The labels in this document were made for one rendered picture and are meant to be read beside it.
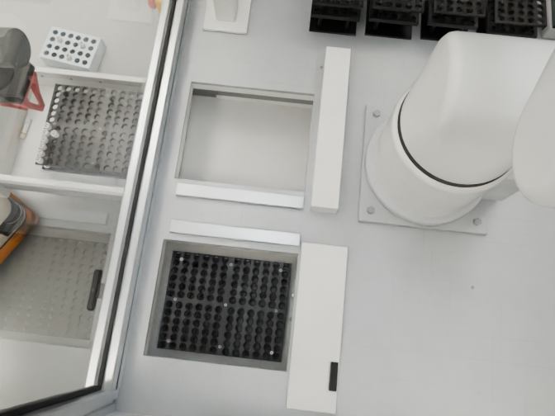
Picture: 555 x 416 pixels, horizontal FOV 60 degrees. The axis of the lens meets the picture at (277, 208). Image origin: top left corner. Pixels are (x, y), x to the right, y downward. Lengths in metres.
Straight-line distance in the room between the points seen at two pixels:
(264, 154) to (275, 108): 0.11
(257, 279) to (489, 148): 0.49
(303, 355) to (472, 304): 0.31
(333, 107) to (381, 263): 0.30
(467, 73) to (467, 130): 0.07
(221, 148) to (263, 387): 0.49
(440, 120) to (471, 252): 0.36
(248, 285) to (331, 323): 0.17
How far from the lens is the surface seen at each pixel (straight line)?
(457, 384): 0.90
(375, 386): 0.86
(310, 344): 0.83
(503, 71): 0.62
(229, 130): 1.06
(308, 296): 0.84
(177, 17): 1.01
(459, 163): 0.68
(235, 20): 1.04
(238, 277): 0.93
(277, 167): 1.02
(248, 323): 0.92
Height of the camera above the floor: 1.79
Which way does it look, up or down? 75 degrees down
